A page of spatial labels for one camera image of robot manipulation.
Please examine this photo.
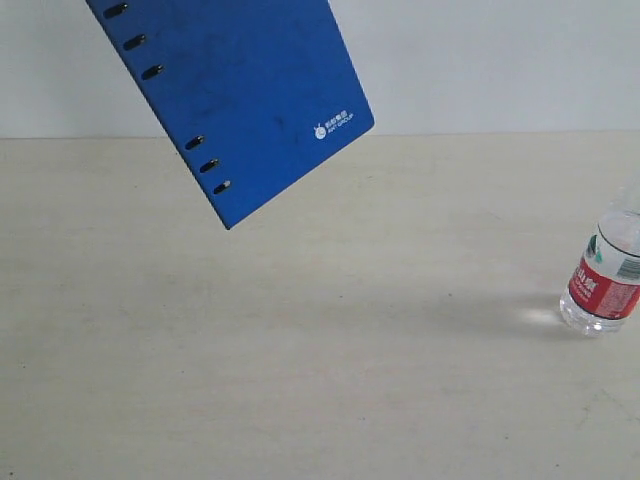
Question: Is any clear bottle with red label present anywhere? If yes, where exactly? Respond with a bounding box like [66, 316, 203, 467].
[559, 175, 639, 337]

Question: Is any blue ring binder notebook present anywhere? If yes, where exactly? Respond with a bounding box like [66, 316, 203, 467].
[88, 0, 375, 228]

